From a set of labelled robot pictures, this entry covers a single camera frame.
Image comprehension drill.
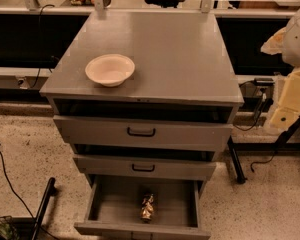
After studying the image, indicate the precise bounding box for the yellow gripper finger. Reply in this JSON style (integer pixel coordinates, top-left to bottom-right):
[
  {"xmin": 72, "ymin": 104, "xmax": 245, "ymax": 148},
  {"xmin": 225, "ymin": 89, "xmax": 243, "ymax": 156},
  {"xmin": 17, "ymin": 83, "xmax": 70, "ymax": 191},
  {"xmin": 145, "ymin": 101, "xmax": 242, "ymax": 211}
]
[
  {"xmin": 269, "ymin": 68, "xmax": 300, "ymax": 130},
  {"xmin": 261, "ymin": 27, "xmax": 286, "ymax": 55}
]

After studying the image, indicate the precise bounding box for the orange soda can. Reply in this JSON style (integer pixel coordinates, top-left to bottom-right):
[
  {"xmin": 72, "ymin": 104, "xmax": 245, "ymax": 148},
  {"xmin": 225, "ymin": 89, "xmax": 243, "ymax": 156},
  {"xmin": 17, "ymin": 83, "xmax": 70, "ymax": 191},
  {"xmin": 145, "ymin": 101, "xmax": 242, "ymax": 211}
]
[{"xmin": 140, "ymin": 194, "xmax": 154, "ymax": 223}]

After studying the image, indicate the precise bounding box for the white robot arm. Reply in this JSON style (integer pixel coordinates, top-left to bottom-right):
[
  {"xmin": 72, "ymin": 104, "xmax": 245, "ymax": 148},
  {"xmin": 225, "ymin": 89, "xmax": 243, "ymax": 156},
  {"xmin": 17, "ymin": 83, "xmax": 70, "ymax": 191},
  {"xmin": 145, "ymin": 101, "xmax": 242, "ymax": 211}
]
[{"xmin": 261, "ymin": 9, "xmax": 300, "ymax": 130}]

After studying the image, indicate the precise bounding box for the grey drawer cabinet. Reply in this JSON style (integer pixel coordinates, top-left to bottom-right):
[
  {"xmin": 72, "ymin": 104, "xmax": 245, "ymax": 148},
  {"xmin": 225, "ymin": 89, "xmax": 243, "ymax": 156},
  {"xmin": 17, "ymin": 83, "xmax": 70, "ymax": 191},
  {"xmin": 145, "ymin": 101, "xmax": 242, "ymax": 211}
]
[{"xmin": 39, "ymin": 9, "xmax": 246, "ymax": 185}]

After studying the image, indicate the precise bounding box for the grey middle drawer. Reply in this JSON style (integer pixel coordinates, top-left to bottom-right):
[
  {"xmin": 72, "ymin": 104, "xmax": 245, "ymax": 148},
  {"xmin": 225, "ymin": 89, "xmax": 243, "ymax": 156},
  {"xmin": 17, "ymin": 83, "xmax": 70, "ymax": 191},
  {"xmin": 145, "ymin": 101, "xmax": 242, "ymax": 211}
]
[{"xmin": 73, "ymin": 155, "xmax": 216, "ymax": 181}]

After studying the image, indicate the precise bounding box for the grey open bottom drawer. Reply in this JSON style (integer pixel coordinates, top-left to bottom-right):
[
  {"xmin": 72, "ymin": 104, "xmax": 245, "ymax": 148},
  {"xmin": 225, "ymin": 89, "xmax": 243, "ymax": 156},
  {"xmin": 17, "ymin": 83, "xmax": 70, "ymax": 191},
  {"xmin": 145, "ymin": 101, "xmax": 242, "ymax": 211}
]
[{"xmin": 75, "ymin": 176, "xmax": 210, "ymax": 240}]

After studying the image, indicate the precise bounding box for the grey top drawer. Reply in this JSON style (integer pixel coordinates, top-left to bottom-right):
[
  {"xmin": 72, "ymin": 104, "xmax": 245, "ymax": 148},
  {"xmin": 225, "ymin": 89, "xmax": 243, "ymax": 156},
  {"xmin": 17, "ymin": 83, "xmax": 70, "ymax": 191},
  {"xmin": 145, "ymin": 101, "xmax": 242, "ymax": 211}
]
[{"xmin": 54, "ymin": 116, "xmax": 232, "ymax": 151}]

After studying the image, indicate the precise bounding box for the black table leg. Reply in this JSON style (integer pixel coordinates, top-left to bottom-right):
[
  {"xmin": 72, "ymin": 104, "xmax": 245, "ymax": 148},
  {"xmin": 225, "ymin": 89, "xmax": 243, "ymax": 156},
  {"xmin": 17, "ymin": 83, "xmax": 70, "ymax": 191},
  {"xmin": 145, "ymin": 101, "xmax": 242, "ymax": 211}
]
[{"xmin": 227, "ymin": 137, "xmax": 246, "ymax": 184}]

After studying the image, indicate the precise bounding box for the white paper bowl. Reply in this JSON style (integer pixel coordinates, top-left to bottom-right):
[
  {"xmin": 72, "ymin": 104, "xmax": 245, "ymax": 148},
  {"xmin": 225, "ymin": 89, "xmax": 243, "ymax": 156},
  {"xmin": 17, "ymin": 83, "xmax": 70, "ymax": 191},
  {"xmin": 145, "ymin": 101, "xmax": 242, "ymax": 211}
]
[{"xmin": 85, "ymin": 54, "xmax": 135, "ymax": 87}]

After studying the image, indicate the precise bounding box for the black stand leg left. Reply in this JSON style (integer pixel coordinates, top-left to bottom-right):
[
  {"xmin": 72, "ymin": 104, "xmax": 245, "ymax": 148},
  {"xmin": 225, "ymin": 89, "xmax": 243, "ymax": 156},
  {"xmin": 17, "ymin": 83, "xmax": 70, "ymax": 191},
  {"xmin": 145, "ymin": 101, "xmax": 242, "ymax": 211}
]
[{"xmin": 31, "ymin": 177, "xmax": 57, "ymax": 240}]

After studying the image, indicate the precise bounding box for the black wall cable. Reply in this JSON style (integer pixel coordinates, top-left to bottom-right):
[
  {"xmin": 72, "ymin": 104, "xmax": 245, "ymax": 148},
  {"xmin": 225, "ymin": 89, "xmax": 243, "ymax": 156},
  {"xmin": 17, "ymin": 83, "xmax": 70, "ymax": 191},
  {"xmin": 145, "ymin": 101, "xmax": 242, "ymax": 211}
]
[{"xmin": 29, "ymin": 3, "xmax": 56, "ymax": 89}]

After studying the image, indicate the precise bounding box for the black floor cable left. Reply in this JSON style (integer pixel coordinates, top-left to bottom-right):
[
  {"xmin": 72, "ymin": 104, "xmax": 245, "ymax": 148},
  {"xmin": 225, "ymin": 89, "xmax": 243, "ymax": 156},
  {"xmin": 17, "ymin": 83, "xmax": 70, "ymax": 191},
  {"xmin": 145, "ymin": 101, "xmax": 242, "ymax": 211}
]
[{"xmin": 0, "ymin": 148, "xmax": 61, "ymax": 240}]

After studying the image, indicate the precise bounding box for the wire basket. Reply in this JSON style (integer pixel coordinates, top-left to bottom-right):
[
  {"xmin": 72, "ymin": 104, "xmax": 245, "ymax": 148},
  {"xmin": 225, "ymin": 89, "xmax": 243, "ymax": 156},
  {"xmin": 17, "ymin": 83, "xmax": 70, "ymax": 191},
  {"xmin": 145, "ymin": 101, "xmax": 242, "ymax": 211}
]
[{"xmin": 0, "ymin": 216, "xmax": 20, "ymax": 240}]

